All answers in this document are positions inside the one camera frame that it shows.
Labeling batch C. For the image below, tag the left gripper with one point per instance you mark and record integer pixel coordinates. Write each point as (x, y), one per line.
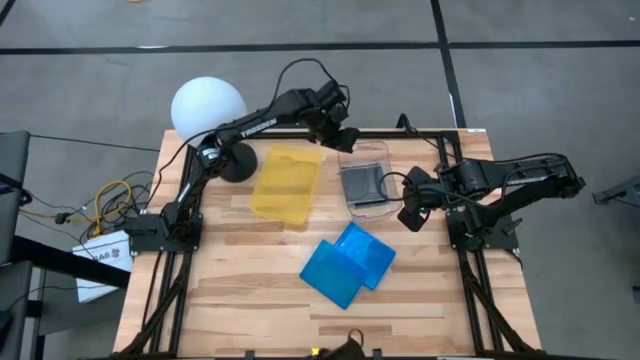
(327, 120)

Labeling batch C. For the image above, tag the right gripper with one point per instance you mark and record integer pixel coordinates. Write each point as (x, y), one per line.
(425, 192)

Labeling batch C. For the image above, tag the clear jewel case black tray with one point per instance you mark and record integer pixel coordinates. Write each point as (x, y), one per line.
(362, 185)

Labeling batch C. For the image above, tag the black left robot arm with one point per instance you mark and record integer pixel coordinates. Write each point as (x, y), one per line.
(250, 125)

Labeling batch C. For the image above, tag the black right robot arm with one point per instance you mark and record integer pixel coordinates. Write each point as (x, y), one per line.
(525, 180)

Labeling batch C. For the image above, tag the clear plastic bin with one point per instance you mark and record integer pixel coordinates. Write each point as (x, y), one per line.
(370, 212)

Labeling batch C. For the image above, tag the yellow translucent plastic bin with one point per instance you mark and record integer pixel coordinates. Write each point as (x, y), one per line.
(285, 185)

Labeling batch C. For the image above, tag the white globe lamp black stand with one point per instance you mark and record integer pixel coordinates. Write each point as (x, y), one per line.
(200, 105)

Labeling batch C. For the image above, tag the grey stand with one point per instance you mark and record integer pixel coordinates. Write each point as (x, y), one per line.
(617, 192)

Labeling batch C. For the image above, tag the white cardboard box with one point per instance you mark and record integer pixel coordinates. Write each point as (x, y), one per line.
(102, 270)

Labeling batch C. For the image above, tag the black beam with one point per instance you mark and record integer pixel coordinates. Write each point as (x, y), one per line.
(70, 262)

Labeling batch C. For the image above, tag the grey chair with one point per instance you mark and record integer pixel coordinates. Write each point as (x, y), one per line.
(12, 200)

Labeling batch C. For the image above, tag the black aluminium rig frame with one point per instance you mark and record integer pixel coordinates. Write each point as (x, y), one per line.
(380, 135)

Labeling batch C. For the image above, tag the black frame clamp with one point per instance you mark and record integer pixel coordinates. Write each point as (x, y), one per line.
(377, 353)
(249, 354)

